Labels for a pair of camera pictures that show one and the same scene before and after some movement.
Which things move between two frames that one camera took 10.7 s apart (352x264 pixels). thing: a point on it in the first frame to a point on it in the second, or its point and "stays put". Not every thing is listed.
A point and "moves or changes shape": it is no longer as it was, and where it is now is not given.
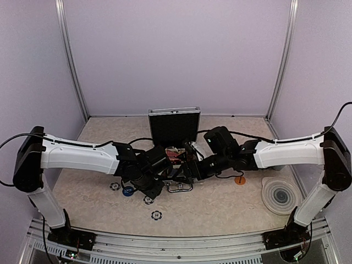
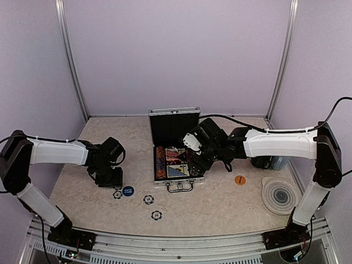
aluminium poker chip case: x=175 y=129 stays put
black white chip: x=114 y=186 moves or changes shape
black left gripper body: x=143 y=184 to x=105 y=176
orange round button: x=240 y=180 stays put
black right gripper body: x=221 y=163 to x=212 y=154
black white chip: x=147 y=200 stays put
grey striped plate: x=280 y=195 stays put
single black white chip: x=156 y=215 stays put
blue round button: x=127 y=191 stays put
